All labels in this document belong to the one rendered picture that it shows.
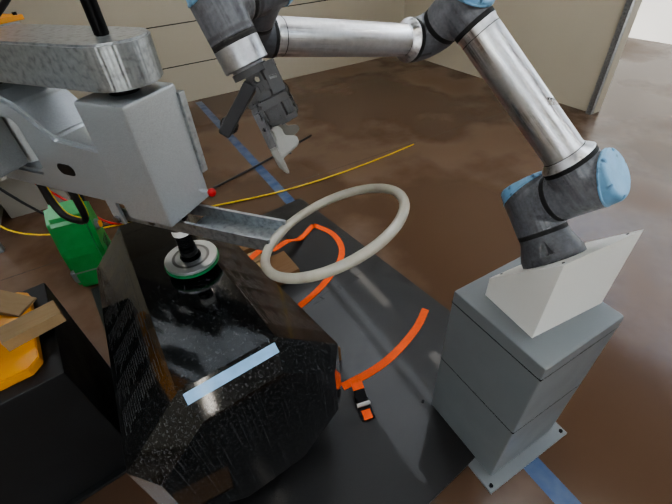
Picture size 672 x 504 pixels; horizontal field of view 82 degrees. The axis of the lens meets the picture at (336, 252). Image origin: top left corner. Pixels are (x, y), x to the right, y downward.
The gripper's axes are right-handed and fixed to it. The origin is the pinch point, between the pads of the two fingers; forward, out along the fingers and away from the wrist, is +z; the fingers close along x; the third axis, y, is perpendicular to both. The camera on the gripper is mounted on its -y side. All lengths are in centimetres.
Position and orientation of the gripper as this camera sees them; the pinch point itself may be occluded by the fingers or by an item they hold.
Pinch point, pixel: (286, 164)
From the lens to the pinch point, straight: 87.3
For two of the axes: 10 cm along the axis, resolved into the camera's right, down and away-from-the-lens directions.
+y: 9.1, -3.9, -1.4
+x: -0.8, -4.8, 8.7
